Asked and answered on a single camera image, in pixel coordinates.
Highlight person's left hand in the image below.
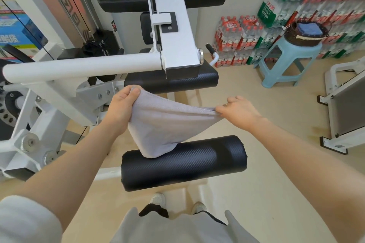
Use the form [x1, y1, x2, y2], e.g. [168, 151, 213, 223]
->
[106, 85, 142, 136]

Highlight person's right hand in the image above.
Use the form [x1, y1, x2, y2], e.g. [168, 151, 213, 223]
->
[215, 95, 264, 133]

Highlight grey towel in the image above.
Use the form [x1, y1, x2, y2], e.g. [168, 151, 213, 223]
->
[127, 87, 226, 158]

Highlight person's right forearm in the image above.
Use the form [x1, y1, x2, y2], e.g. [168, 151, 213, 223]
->
[248, 116, 365, 243]

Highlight person's left forearm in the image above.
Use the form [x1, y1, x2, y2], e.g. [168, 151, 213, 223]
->
[0, 120, 129, 232]

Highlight small black roller pad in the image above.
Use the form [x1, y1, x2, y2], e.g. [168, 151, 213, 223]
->
[124, 65, 219, 95]

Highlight black weight stack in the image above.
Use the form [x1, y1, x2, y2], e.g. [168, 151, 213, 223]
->
[82, 29, 125, 56]

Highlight small black square pad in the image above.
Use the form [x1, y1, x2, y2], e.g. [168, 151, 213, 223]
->
[140, 12, 179, 46]

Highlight large black roller pad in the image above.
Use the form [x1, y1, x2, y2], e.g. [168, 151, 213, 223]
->
[121, 135, 248, 192]

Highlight blue plastic stool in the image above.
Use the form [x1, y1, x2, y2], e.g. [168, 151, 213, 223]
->
[258, 36, 323, 89]

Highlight black seat pad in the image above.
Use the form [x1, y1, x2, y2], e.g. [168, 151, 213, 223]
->
[97, 0, 229, 13]

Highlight person's right white shoe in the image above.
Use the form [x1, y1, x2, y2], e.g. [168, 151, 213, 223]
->
[191, 202, 208, 215]

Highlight person's white shoe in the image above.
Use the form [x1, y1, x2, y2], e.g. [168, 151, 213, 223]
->
[149, 193, 167, 210]
[191, 202, 208, 215]

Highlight dark wicker basket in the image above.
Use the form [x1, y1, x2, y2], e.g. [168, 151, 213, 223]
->
[283, 20, 332, 47]

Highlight person's left white shoe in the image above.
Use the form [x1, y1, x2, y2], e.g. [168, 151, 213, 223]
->
[149, 193, 167, 210]

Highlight blue cloth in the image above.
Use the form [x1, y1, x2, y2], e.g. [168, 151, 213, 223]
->
[296, 22, 325, 37]

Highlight person's black shorts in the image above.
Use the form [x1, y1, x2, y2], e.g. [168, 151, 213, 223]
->
[139, 204, 228, 226]

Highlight perforated round adjustment plate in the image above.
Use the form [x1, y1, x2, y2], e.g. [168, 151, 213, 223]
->
[0, 80, 30, 141]

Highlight person's light grey shirt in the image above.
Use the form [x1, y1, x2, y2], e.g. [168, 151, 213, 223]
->
[0, 196, 260, 243]

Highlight blue and green cardboard box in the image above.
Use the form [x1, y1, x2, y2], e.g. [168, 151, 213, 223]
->
[0, 0, 49, 59]

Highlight white handle with black grip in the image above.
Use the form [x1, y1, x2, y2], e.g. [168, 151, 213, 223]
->
[206, 44, 220, 67]

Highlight white gym machine frame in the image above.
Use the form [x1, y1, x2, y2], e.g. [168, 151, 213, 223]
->
[0, 0, 235, 183]

